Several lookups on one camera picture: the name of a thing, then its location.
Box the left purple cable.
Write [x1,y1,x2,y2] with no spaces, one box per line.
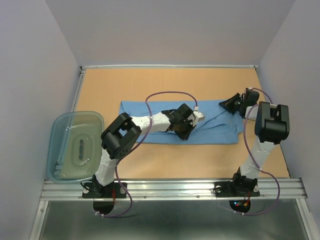
[94,91,201,218]

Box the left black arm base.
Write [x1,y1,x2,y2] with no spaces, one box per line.
[80,182,127,200]

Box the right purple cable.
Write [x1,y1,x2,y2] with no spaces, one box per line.
[233,87,280,217]

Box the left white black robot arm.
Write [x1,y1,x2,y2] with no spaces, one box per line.
[82,103,205,199]

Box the purple cable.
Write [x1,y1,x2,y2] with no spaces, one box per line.
[94,91,201,218]
[233,87,280,217]

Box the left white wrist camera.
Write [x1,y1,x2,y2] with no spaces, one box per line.
[189,105,205,126]

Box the aluminium front rail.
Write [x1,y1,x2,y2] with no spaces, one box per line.
[40,178,308,202]

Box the light blue long sleeve shirt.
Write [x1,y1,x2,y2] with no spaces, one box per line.
[118,100,244,145]

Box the clear blue plastic bin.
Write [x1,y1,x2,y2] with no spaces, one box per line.
[46,111,105,184]

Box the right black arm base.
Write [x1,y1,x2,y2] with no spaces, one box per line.
[212,181,260,198]

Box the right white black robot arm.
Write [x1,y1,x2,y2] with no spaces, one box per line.
[212,87,290,198]

